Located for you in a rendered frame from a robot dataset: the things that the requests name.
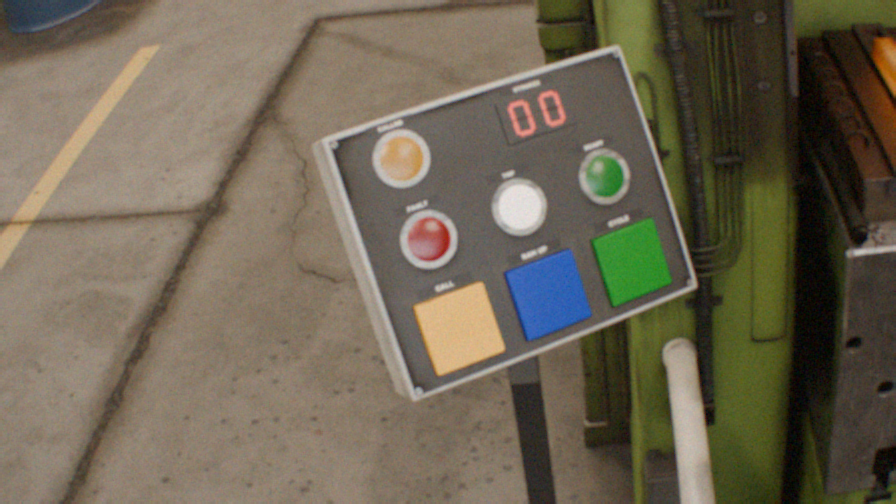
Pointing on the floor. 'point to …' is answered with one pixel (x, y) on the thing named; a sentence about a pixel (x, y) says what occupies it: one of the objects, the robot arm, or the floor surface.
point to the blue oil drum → (43, 13)
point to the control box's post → (532, 429)
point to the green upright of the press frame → (754, 318)
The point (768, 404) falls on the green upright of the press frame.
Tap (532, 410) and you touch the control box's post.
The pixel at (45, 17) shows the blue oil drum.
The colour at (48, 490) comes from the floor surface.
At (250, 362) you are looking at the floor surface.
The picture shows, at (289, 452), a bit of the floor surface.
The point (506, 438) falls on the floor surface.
